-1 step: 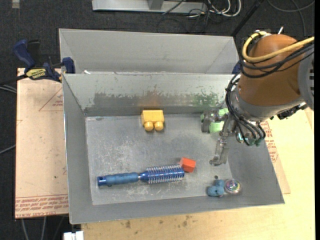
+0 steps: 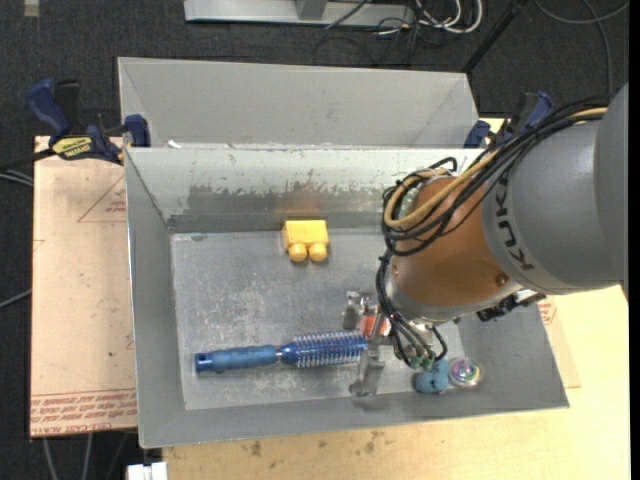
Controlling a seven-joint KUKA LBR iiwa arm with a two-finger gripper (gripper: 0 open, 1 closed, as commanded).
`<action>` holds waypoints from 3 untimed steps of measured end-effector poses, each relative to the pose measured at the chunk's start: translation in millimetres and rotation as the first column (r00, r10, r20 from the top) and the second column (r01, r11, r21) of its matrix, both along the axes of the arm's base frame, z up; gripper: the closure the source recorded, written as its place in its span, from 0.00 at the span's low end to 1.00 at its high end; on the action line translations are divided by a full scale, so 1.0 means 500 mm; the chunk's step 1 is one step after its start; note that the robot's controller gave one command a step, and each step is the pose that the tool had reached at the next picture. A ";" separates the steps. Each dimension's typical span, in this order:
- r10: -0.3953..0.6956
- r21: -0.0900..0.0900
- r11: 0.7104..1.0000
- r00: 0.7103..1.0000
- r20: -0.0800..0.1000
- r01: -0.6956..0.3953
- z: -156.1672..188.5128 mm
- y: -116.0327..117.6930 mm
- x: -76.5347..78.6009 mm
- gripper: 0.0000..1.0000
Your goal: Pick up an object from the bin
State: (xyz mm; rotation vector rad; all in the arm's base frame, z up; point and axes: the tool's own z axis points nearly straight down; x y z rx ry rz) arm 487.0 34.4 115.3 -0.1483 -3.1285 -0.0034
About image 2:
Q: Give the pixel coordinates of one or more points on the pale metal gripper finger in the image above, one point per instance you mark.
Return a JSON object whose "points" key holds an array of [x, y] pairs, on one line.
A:
{"points": [[369, 372], [358, 309]]}

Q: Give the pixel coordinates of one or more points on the blue soft toy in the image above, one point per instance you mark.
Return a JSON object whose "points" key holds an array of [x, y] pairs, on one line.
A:
{"points": [[430, 380]]}

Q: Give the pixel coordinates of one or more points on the blue round hairbrush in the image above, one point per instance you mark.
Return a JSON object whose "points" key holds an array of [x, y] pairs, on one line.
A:
{"points": [[310, 350]]}

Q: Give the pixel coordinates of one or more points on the yellow toy building block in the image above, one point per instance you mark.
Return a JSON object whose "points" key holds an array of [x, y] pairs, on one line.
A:
{"points": [[305, 238]]}

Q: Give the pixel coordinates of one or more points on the iridescent spinning top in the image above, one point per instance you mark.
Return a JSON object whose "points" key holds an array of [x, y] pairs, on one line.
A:
{"points": [[466, 372]]}

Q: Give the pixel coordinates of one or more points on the grey metal bin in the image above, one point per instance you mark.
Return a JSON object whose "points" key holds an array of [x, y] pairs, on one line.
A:
{"points": [[260, 288]]}

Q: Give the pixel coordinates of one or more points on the black cylinder on white bracket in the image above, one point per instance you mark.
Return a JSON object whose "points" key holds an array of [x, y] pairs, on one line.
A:
{"points": [[500, 310]]}

